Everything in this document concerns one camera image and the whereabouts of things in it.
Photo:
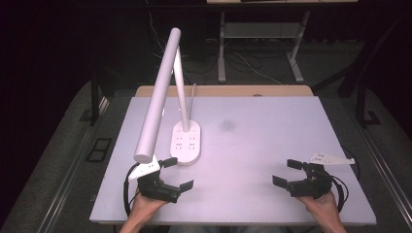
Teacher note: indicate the person's left hand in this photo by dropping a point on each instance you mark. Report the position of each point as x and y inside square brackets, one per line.
[144, 207]

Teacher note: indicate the metal floor rail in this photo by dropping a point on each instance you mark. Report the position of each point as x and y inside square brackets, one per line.
[69, 181]
[388, 174]

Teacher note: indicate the black metal stand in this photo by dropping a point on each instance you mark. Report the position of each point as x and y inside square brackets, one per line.
[95, 97]
[361, 81]

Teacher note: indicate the white metal desk frame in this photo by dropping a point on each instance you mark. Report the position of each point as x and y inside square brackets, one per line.
[259, 30]

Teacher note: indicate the white desk lamp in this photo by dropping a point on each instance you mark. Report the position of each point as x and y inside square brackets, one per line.
[156, 97]

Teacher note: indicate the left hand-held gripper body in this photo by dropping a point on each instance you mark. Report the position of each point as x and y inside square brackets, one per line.
[158, 189]

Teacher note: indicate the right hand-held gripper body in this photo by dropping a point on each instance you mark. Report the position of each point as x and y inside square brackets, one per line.
[311, 186]

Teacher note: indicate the black floor frame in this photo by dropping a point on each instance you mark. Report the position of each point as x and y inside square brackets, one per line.
[98, 149]

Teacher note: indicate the person's right hand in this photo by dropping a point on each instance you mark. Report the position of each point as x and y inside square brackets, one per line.
[322, 207]

